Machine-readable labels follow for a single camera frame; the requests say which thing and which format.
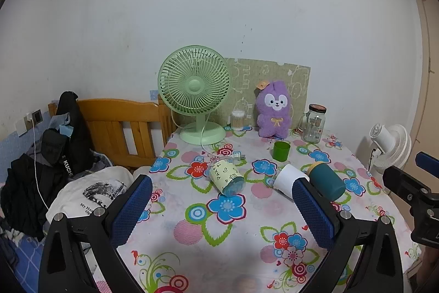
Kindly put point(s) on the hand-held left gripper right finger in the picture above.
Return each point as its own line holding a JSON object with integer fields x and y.
{"x": 313, "y": 217}

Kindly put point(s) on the dark clothes pile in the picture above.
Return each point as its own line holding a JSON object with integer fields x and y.
{"x": 20, "y": 193}

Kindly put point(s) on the teal cup with yellow rim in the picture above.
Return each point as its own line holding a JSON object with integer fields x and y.
{"x": 325, "y": 181}

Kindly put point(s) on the white printed shirt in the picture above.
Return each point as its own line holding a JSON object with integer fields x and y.
{"x": 89, "y": 190}

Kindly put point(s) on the blue wall sticker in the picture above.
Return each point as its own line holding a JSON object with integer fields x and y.
{"x": 154, "y": 94}

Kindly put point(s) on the clear cotton swab box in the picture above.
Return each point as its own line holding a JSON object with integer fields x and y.
{"x": 238, "y": 121}

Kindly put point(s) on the green desk fan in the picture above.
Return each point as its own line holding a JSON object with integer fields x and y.
{"x": 194, "y": 86}

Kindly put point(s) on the small green cup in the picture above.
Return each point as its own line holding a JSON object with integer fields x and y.
{"x": 281, "y": 152}

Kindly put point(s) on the wall socket with charger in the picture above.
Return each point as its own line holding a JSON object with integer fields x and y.
{"x": 34, "y": 116}

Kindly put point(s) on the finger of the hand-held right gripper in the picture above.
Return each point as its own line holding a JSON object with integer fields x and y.
{"x": 427, "y": 162}
{"x": 401, "y": 181}

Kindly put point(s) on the black jacket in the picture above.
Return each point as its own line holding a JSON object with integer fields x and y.
{"x": 73, "y": 142}

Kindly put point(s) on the glass jar mug with lid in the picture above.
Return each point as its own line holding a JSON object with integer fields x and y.
{"x": 313, "y": 128}

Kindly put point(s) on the purple plush toy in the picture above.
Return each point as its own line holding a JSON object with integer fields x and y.
{"x": 274, "y": 114}

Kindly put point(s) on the printed cardboard sheet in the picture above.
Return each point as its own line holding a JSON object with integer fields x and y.
{"x": 247, "y": 80}

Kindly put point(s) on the beige door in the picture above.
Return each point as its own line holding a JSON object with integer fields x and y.
{"x": 423, "y": 73}

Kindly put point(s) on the white standing fan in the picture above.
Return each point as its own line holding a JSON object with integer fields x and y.
{"x": 394, "y": 145}

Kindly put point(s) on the floral tablecloth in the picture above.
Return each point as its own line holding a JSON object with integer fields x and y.
{"x": 240, "y": 245}

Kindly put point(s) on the wooden bed headboard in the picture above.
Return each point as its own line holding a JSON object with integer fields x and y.
{"x": 137, "y": 114}

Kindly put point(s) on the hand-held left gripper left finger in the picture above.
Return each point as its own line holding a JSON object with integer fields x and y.
{"x": 132, "y": 207}

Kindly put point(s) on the pale yellow printed cup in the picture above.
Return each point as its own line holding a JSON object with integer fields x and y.
{"x": 226, "y": 178}

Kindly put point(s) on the blue checked bed sheet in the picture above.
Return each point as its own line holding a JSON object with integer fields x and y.
{"x": 27, "y": 255}

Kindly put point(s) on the white cup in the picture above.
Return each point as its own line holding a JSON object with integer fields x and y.
{"x": 286, "y": 178}

